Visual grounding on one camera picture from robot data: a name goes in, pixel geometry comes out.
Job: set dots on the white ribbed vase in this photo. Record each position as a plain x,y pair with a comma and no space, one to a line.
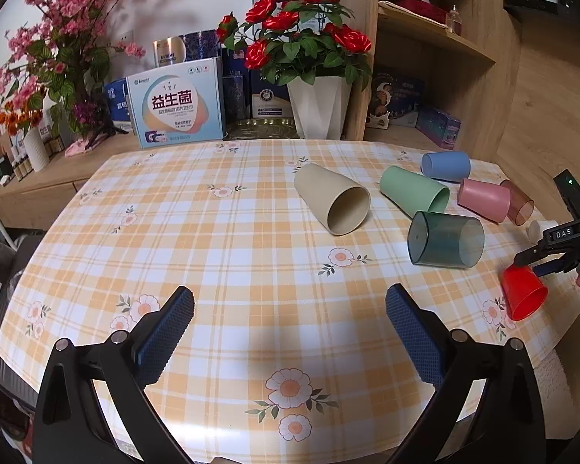
36,150

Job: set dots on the beige plastic cup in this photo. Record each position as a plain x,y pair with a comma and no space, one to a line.
331,198

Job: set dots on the pink cloth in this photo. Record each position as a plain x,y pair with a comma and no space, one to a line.
83,145

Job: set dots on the black mesh chair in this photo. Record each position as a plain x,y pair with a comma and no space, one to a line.
9,309

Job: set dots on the dark blue patterned box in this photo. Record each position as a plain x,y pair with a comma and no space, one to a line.
200,44

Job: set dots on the orange plaid floral tablecloth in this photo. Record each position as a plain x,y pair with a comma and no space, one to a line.
251,251

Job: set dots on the silver gift box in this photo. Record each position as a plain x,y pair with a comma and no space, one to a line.
169,51

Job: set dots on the teal translucent cup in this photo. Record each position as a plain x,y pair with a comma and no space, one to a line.
444,240

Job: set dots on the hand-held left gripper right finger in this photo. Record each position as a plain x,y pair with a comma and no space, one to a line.
415,338

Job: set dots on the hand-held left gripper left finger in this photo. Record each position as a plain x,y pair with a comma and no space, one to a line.
167,333

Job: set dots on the golden tray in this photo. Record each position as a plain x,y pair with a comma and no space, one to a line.
262,128

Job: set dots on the purple artificial flowers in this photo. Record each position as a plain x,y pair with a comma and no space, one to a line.
84,112

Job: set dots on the white wall socket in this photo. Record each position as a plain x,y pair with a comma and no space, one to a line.
125,35

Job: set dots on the dark blue tall box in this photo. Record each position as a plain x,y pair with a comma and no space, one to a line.
234,89

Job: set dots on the blue plastic cup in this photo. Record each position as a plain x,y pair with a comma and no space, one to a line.
445,164

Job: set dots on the orange artificial flowers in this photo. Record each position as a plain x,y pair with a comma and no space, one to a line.
17,121

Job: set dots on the green plastic cup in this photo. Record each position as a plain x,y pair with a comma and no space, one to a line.
413,188

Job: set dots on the white and blue carton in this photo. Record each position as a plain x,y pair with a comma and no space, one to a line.
176,101

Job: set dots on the row of small brown bottles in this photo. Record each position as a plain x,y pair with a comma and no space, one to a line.
22,162

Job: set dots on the red rose artificial plant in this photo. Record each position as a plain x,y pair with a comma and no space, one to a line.
299,34

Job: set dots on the wooden sideboard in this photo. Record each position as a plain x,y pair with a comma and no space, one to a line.
53,179

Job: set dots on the red plastic cup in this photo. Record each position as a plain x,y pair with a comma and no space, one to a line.
524,292

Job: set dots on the purple box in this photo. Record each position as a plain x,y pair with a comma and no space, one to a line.
440,126

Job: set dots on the white faceted flower pot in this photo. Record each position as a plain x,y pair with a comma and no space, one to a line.
319,106

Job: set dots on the dark blue picture box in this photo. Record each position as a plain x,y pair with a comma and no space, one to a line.
394,99

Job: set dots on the pink plastic cup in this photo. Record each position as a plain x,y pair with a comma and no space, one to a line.
483,198

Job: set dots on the wooden shelf unit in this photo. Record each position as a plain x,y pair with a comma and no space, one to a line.
464,67

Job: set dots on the navy box with emblem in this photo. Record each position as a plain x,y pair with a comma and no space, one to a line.
270,99

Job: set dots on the brown translucent cup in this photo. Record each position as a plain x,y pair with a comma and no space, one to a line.
519,203

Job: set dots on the blue and white box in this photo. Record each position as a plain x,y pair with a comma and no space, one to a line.
118,104

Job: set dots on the small glass bottle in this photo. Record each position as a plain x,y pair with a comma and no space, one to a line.
454,20

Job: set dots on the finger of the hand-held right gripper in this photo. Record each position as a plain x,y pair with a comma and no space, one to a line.
547,268
531,254

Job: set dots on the pink blossom artificial plant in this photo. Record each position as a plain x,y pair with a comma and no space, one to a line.
63,43

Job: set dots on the white plastic cup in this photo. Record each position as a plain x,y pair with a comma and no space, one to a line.
539,229

